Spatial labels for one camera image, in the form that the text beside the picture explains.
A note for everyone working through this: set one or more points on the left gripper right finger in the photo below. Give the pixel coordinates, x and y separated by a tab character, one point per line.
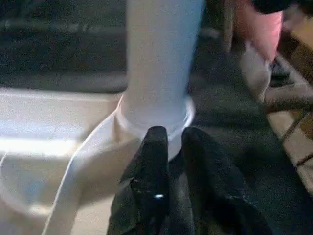
215	195

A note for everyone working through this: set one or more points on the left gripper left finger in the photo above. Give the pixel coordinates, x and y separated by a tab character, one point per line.
149	191

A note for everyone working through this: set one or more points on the white plastic table top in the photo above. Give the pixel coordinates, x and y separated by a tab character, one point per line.
49	117

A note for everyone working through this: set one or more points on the white plastic table leg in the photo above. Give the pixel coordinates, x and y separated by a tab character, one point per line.
161	49

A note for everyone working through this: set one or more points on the black table mat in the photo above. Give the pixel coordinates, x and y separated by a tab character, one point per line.
232	122

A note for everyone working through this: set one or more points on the chrome metal floor frame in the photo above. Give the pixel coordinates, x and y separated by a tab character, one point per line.
297	129

